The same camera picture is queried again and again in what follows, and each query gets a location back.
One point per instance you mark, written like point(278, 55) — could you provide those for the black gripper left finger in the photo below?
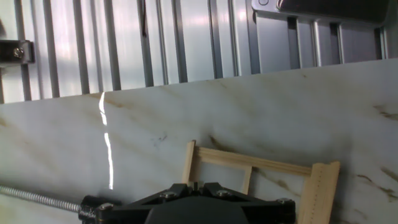
point(124, 213)

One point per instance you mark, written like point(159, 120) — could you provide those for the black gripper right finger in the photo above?
point(267, 211)

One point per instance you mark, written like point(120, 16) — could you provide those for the wooden sliding window sash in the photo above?
point(247, 180)

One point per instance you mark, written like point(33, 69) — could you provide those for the silver flexible metal conduit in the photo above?
point(37, 198)

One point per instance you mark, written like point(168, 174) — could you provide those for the marble pattern board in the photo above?
point(217, 109)

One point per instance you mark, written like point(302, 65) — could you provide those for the wooden window frame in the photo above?
point(320, 193)

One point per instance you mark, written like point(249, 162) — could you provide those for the black metal bracket with screw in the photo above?
point(15, 52)

